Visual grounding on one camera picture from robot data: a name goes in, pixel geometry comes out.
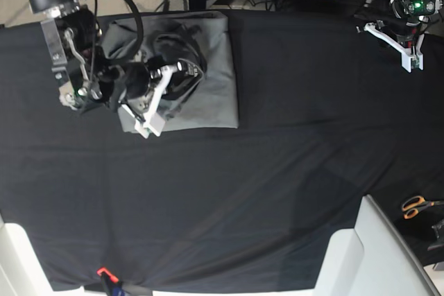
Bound white box right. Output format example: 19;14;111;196
313;195;440;296

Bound grey T-shirt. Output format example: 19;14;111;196
92;12;239;137

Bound black object right edge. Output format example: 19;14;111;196
427;220;444;251

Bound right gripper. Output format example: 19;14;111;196
40;6;207;123

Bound orange handled scissors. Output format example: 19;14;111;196
401;195;443;220

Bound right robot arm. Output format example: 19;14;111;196
29;0;207;127

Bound white box left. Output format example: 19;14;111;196
1;221;85;296

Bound red blue clamp bottom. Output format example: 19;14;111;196
96;267;126;296

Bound black table cloth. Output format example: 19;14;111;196
1;11;443;293

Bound white box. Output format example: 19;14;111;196
313;195;440;296
1;221;85;296

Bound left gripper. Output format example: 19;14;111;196
356;0;441;46

